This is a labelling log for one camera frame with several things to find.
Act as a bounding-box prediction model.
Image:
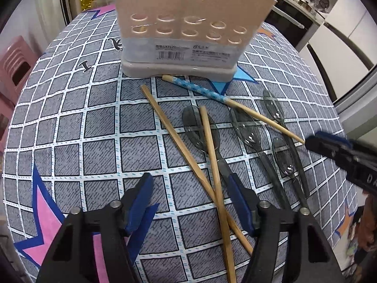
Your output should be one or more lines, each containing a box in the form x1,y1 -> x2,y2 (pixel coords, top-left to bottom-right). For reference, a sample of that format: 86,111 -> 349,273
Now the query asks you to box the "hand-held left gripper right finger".
227,174 -> 345,283

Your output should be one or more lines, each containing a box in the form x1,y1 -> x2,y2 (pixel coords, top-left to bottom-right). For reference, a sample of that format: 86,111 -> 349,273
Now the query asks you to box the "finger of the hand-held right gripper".
316,131 -> 353,150
304,136 -> 351,171

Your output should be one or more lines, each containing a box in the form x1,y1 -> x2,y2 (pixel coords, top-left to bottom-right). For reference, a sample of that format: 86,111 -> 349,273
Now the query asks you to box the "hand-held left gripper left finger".
35,172 -> 161,283

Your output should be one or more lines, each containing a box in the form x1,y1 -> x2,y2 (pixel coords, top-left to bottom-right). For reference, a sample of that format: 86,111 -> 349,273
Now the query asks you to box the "small clear grey plastic spoon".
272,136 -> 309,210

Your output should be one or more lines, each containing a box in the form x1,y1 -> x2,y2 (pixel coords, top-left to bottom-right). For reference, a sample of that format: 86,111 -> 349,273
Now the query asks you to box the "plain bamboo chopstick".
199,105 -> 237,283
140,84 -> 254,256

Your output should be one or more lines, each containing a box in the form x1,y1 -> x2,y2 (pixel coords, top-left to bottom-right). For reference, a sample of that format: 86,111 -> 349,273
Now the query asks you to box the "large clear grey plastic spoon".
182,105 -> 240,187

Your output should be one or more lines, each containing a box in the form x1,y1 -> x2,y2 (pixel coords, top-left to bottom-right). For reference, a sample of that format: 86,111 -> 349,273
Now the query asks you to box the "blue patterned bamboo chopstick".
162,75 -> 306,145

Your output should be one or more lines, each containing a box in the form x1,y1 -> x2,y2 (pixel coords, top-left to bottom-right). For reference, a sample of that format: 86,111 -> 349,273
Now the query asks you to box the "beige plastic utensil holder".
113,0 -> 277,82

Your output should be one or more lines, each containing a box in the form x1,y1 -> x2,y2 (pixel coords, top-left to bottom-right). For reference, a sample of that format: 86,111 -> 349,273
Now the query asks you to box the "grey checked star tablecloth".
1,4 -> 358,283

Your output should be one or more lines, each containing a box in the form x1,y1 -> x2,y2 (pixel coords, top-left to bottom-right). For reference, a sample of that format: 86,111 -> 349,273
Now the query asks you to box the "floral printed clothing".
348,212 -> 377,273

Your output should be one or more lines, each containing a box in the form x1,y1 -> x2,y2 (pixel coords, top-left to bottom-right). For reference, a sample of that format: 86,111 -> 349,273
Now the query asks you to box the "kitchen counter with cabinets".
259,0 -> 334,65

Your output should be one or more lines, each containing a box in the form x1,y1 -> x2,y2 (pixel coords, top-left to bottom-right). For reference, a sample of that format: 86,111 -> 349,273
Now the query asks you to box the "black built-in oven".
263,4 -> 314,53

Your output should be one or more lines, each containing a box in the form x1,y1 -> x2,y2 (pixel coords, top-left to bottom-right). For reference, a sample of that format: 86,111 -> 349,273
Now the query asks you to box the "pink plastic stool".
0,35 -> 41,118

